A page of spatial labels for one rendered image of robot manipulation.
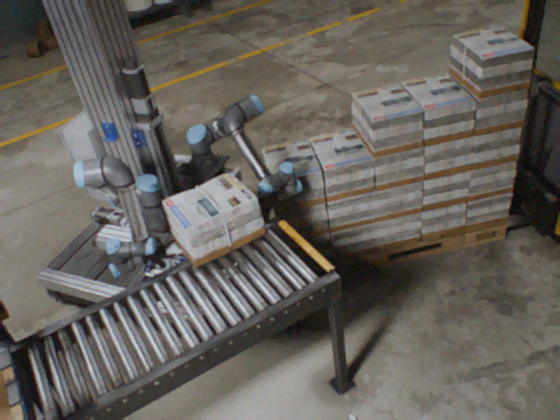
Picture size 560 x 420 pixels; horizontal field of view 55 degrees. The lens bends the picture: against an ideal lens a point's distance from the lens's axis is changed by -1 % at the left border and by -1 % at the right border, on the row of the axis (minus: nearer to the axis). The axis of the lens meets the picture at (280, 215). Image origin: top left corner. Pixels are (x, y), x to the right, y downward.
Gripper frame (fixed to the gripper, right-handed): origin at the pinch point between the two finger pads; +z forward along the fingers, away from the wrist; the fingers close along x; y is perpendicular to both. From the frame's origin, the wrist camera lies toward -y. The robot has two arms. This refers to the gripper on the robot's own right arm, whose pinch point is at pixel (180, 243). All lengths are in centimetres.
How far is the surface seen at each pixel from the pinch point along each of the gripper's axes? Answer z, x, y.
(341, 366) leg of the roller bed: 44, -66, -62
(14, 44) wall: -12, 668, -50
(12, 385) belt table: -88, -37, -1
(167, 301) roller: -20.0, -32.9, -0.6
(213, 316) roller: -7, -53, -1
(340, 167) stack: 96, -1, 3
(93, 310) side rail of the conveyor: -50, -17, 0
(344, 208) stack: 96, -1, -26
